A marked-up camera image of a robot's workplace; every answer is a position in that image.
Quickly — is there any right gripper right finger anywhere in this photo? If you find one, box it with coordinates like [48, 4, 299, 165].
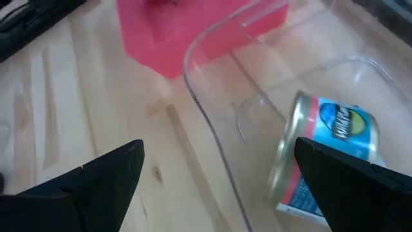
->
[294, 137, 412, 232]

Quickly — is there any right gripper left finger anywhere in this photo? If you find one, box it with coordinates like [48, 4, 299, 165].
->
[0, 139, 145, 232]

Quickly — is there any tuna can gold lid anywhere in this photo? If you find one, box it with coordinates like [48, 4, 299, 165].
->
[266, 90, 389, 226]

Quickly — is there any clear plastic bin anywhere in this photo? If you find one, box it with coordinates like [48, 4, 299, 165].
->
[182, 0, 412, 232]

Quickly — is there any pink plastic bin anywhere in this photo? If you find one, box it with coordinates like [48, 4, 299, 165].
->
[116, 0, 290, 79]

